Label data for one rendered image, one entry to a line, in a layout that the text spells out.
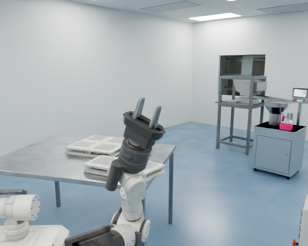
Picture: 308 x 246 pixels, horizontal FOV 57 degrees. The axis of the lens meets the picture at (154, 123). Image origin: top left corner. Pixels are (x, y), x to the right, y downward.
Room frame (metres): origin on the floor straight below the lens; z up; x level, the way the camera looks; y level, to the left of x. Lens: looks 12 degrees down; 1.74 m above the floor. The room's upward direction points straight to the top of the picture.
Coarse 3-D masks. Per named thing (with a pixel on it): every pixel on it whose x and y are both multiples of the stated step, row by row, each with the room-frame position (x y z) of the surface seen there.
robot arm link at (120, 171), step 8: (112, 160) 0.85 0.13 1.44; (120, 160) 0.78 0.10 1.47; (112, 168) 0.76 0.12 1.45; (120, 168) 0.76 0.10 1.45; (128, 168) 0.77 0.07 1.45; (136, 168) 0.77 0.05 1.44; (144, 168) 0.79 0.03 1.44; (112, 176) 0.77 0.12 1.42; (120, 176) 0.80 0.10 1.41; (128, 176) 0.78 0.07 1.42; (112, 184) 0.78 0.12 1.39
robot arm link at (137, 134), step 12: (132, 120) 0.76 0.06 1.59; (144, 120) 0.78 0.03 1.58; (132, 132) 0.76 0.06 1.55; (144, 132) 0.74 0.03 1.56; (156, 132) 0.73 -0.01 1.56; (132, 144) 0.76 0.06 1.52; (144, 144) 0.75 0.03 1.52; (120, 156) 0.78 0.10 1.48; (132, 156) 0.75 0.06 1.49; (144, 156) 0.76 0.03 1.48
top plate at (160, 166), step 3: (153, 162) 2.16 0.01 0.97; (156, 165) 2.09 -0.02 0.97; (159, 165) 2.09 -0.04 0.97; (162, 165) 2.09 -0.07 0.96; (150, 168) 2.02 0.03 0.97; (153, 168) 2.02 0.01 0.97; (156, 168) 2.03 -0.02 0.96; (159, 168) 2.06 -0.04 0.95; (144, 171) 1.96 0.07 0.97; (147, 171) 1.96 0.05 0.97; (150, 171) 1.97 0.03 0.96; (153, 171) 2.00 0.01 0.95; (144, 174) 1.92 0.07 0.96; (147, 174) 1.94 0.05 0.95
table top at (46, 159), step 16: (32, 144) 2.92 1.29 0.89; (48, 144) 2.92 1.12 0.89; (64, 144) 2.92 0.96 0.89; (160, 144) 2.92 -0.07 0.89; (0, 160) 2.42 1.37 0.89; (16, 160) 2.42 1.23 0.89; (32, 160) 2.42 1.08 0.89; (48, 160) 2.42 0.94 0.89; (64, 160) 2.42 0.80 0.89; (80, 160) 2.42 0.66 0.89; (160, 160) 2.42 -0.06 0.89; (32, 176) 2.09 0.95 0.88; (48, 176) 2.05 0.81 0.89; (64, 176) 2.05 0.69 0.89; (80, 176) 2.05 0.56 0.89; (96, 176) 2.05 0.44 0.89
